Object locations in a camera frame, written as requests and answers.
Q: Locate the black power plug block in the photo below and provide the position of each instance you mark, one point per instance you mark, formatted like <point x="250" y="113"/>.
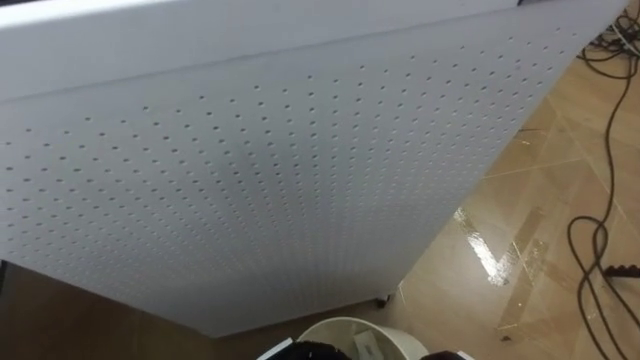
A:
<point x="622" y="271"/>

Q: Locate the white pegboard cabinet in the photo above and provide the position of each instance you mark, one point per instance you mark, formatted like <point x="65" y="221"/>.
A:
<point x="240" y="165"/>

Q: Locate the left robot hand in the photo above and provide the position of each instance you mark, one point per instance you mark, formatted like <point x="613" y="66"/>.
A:
<point x="310" y="351"/>

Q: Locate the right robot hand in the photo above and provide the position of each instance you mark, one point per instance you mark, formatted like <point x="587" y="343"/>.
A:
<point x="442" y="356"/>

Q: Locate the white round waste bin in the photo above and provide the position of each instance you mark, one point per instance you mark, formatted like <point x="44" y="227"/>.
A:
<point x="400" y="341"/>

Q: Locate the white paper scrap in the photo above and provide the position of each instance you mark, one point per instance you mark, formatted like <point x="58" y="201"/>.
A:
<point x="367" y="345"/>

